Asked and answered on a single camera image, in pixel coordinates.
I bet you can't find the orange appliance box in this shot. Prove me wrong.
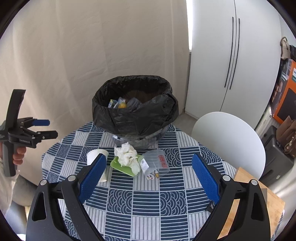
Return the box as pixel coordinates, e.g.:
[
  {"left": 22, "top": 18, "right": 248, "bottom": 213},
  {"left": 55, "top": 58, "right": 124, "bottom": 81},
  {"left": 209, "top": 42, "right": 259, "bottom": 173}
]
[{"left": 270, "top": 59, "right": 295, "bottom": 124}]

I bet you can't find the dark grey storage box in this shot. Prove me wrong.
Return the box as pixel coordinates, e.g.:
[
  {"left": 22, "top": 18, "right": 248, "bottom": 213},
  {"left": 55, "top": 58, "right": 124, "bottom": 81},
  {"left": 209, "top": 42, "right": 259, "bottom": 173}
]
[{"left": 259, "top": 126, "right": 294, "bottom": 187}]

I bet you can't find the person's left hand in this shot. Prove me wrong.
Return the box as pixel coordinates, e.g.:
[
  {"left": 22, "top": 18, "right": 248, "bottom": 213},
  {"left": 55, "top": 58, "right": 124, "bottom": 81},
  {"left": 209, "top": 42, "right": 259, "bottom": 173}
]
[{"left": 13, "top": 147, "right": 27, "bottom": 165}]

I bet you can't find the white refrigerator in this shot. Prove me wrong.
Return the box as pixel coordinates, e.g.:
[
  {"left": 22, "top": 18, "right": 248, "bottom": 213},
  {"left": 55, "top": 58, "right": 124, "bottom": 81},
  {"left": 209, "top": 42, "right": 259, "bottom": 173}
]
[{"left": 185, "top": 1, "right": 281, "bottom": 128}]

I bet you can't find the brown leather handbag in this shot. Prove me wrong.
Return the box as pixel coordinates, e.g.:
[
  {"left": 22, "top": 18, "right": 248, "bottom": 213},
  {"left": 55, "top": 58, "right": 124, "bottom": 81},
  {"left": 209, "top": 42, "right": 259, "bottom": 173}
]
[{"left": 276, "top": 116, "right": 296, "bottom": 159}]

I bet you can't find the green plastic tray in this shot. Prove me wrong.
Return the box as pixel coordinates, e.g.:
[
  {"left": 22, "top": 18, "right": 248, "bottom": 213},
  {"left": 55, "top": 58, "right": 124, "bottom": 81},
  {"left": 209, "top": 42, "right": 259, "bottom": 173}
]
[{"left": 110, "top": 156, "right": 142, "bottom": 177}]

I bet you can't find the white tissue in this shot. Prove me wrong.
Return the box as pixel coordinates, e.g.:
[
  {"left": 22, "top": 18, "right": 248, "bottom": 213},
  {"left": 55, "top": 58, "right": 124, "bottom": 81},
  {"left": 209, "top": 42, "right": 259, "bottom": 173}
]
[{"left": 114, "top": 142, "right": 140, "bottom": 175}]

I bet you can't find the clear cup with tissue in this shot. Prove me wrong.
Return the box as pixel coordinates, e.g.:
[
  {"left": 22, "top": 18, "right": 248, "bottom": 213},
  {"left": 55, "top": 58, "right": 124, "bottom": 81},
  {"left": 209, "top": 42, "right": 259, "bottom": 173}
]
[{"left": 139, "top": 149, "right": 170, "bottom": 180}]

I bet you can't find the person's white sleeved forearm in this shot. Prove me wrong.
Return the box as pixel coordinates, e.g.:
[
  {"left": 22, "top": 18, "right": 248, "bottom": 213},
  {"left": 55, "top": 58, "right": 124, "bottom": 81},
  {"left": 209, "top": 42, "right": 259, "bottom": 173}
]
[{"left": 0, "top": 143, "right": 16, "bottom": 215}]

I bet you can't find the white round chair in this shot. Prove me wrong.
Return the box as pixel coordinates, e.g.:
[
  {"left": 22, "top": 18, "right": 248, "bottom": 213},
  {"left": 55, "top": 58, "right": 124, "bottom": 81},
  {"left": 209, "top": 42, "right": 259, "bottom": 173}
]
[{"left": 191, "top": 111, "right": 266, "bottom": 179}]

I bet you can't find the black bag lined trash bin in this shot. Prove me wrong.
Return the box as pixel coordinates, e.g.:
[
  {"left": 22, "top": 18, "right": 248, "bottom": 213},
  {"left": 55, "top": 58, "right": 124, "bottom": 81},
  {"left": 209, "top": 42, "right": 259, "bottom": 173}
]
[{"left": 92, "top": 75, "right": 179, "bottom": 150}]

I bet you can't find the blue white patterned tablecloth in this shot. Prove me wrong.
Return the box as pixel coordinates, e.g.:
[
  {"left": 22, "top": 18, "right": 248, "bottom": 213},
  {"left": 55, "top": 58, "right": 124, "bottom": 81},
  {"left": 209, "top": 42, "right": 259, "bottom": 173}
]
[{"left": 42, "top": 123, "right": 236, "bottom": 240}]

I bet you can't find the white paper cup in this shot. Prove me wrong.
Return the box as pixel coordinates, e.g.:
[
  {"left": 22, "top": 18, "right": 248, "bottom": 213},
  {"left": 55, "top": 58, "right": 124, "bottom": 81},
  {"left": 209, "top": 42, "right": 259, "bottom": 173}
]
[{"left": 87, "top": 149, "right": 109, "bottom": 183}]

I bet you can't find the wooden cutting board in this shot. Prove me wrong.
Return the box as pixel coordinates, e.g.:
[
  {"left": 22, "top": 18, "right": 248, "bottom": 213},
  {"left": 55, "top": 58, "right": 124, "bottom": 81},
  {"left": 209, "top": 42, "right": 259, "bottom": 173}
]
[{"left": 207, "top": 171, "right": 271, "bottom": 240}]

